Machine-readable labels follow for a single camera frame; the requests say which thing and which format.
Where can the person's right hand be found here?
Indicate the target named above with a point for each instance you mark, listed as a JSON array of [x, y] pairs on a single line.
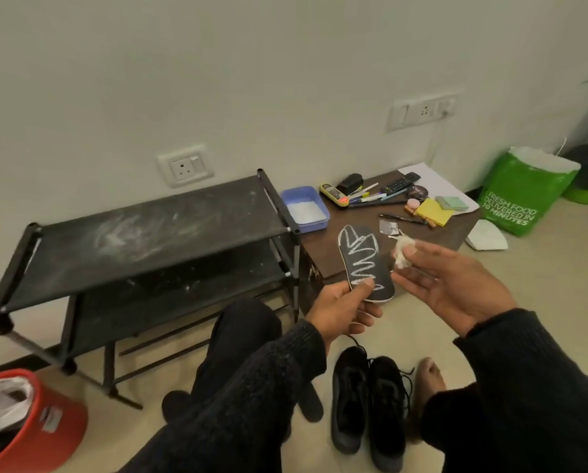
[[459, 290]]

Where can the person's left hand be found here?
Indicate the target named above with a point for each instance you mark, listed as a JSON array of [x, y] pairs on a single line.
[[336, 310]]

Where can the person's left thumb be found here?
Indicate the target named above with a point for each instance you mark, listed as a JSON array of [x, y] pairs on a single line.
[[364, 289]]

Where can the person's right thumb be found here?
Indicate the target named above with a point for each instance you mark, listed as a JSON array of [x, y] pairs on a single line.
[[434, 251]]

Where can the black insole with white scribbles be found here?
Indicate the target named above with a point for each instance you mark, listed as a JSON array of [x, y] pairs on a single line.
[[365, 258]]

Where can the white tissue wad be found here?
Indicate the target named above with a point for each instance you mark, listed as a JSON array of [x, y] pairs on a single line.
[[401, 253]]

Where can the person's right forearm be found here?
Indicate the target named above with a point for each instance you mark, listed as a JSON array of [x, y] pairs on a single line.
[[525, 398]]

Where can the person's left forearm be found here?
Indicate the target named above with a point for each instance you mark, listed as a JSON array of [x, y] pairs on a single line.
[[244, 403]]

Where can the yellow sticky note pad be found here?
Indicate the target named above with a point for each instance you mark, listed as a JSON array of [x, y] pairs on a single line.
[[434, 212]]

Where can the black pen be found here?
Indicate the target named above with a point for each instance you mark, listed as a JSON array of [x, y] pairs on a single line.
[[401, 219]]

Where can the brown wooden low table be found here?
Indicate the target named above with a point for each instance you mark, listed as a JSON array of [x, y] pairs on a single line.
[[333, 251]]

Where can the green sticky note pad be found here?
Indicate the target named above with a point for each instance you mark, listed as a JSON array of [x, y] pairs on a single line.
[[451, 203]]

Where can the pink eraser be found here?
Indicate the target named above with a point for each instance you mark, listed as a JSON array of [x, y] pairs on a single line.
[[412, 205]]

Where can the small silver foil packet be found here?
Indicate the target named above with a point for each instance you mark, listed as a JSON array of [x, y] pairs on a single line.
[[388, 227]]

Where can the white folded paper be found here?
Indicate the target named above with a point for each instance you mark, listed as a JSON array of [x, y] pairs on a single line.
[[486, 236]]

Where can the round dark compact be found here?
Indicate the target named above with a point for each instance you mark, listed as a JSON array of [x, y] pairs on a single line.
[[417, 192]]

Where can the white paper sheet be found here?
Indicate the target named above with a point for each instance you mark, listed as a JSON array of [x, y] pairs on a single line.
[[439, 184]]

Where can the black remote control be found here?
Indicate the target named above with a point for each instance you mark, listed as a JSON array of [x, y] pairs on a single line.
[[399, 183]]

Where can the blue pen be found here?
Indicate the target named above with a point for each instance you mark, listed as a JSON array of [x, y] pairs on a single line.
[[378, 197]]

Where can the white pen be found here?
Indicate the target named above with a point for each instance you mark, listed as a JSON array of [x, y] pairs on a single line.
[[364, 190]]

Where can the yellow handheld device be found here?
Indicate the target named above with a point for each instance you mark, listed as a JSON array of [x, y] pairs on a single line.
[[334, 194]]

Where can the blue plastic container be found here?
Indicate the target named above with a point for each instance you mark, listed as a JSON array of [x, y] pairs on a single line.
[[305, 209]]

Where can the green shopping bag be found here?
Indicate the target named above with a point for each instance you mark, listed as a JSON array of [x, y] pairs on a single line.
[[523, 194]]

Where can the black lace-up shoe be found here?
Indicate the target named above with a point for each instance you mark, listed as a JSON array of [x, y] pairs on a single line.
[[350, 398], [387, 413]]

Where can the person's right foot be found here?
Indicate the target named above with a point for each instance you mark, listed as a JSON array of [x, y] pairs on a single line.
[[424, 394]]

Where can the plain black insole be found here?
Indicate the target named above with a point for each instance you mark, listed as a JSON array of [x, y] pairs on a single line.
[[311, 403]]

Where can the person's left leg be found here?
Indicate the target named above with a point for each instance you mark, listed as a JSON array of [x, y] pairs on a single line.
[[235, 339]]

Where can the green bin with black bag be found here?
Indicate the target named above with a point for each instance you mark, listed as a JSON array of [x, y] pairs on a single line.
[[587, 179]]

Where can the black metal shoe rack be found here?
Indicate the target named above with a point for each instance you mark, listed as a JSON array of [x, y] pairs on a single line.
[[146, 261]]

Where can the red bucket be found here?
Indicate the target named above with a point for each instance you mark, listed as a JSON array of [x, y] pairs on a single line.
[[52, 428]]

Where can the white plastic bag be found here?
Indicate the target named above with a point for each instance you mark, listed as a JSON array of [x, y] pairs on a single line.
[[1, 403]]

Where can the white wall switch panel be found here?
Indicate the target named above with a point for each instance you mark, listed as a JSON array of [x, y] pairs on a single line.
[[423, 109]]

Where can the white wall socket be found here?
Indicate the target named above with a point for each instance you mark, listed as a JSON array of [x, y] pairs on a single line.
[[185, 165]]

